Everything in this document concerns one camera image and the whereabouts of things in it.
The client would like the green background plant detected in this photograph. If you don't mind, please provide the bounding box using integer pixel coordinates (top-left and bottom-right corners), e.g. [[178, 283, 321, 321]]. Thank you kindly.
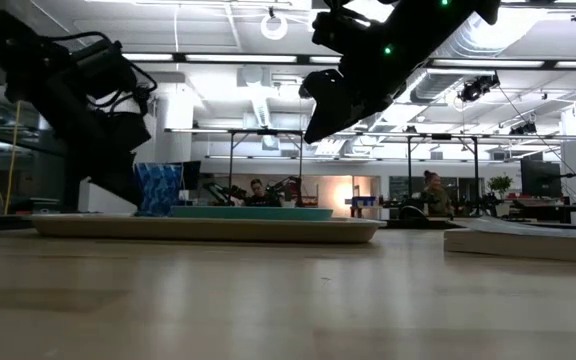
[[486, 174, 515, 195]]

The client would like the white ceiling ring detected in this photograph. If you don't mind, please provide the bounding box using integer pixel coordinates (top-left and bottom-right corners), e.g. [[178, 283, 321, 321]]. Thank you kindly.
[[259, 13, 290, 42]]

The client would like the person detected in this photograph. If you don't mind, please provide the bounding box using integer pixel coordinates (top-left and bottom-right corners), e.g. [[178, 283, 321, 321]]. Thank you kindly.
[[244, 177, 283, 208], [419, 169, 454, 218]]

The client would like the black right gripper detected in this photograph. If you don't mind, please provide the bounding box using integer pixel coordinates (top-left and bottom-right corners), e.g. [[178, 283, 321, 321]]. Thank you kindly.
[[297, 0, 422, 146]]

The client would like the black paperback book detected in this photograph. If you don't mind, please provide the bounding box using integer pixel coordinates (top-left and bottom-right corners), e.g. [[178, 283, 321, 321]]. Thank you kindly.
[[442, 215, 576, 266]]

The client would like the dark monitor on arm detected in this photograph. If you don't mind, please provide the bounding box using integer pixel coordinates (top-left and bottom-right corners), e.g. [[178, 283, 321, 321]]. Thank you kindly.
[[519, 158, 562, 198]]

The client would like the teal plate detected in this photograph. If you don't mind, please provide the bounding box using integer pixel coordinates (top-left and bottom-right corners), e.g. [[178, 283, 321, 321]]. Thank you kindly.
[[169, 205, 335, 223]]

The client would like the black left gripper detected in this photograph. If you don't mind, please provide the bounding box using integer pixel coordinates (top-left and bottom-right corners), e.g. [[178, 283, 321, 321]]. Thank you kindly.
[[42, 30, 159, 209]]

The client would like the beige plastic tray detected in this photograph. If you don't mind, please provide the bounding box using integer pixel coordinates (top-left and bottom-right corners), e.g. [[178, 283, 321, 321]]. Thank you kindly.
[[29, 213, 385, 245]]

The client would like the black ceiling camera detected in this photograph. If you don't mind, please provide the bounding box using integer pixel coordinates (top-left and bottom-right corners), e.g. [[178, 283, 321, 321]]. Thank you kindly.
[[458, 73, 501, 104]]

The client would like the blue translucent cup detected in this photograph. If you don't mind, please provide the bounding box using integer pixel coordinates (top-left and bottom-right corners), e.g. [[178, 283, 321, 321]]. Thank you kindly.
[[133, 161, 185, 218]]

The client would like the black metal rig frame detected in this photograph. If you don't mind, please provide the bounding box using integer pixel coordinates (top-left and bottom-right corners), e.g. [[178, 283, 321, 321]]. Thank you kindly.
[[226, 128, 305, 207], [406, 132, 481, 217]]

